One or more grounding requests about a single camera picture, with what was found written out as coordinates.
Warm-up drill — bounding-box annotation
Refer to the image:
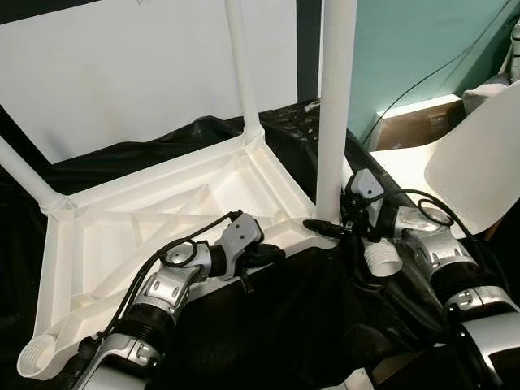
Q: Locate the white wall panel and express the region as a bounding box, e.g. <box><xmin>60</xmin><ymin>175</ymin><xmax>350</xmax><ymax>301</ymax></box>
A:
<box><xmin>0</xmin><ymin>0</ymin><xmax>300</xmax><ymax>163</ymax></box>

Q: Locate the silver grey standing robot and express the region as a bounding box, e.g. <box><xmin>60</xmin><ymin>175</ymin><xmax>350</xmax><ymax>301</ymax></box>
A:
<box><xmin>505</xmin><ymin>20</ymin><xmax>520</xmax><ymax>82</ymax></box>

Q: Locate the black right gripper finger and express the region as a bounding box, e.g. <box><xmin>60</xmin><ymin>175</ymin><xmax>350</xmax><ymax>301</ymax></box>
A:
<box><xmin>301</xmin><ymin>218</ymin><xmax>343</xmax><ymax>239</ymax></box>

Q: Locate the white plastic table top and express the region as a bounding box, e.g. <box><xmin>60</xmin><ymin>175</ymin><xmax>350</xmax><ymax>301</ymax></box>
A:
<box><xmin>16</xmin><ymin>132</ymin><xmax>339</xmax><ymax>381</ymax></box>

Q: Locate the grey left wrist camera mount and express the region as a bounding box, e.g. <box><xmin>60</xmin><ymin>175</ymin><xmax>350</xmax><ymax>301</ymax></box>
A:
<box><xmin>217</xmin><ymin>212</ymin><xmax>266</xmax><ymax>280</ymax></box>

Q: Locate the white plastic chair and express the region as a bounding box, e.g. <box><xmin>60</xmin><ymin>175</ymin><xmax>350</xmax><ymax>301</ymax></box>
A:
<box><xmin>370</xmin><ymin>81</ymin><xmax>520</xmax><ymax>238</ymax></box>

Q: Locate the black vertical wall post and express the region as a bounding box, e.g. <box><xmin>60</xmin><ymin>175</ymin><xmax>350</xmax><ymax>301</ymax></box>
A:
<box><xmin>294</xmin><ymin>0</ymin><xmax>324</xmax><ymax>106</ymax></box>

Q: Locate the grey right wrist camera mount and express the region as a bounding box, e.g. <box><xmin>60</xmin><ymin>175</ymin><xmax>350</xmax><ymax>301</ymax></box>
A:
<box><xmin>347</xmin><ymin>168</ymin><xmax>385</xmax><ymax>231</ymax></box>

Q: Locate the black wall cable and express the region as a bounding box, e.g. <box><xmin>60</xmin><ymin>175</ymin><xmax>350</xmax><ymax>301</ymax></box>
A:
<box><xmin>362</xmin><ymin>0</ymin><xmax>520</xmax><ymax>147</ymax></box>

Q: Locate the grey cushion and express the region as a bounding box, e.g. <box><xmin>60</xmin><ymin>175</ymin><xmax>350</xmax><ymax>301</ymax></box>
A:
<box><xmin>463</xmin><ymin>77</ymin><xmax>509</xmax><ymax>111</ymax></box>

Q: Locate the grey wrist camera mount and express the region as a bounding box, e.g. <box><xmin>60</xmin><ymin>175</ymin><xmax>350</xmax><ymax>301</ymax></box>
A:
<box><xmin>347</xmin><ymin>168</ymin><xmax>385</xmax><ymax>231</ymax></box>
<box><xmin>217</xmin><ymin>212</ymin><xmax>266</xmax><ymax>280</ymax></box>

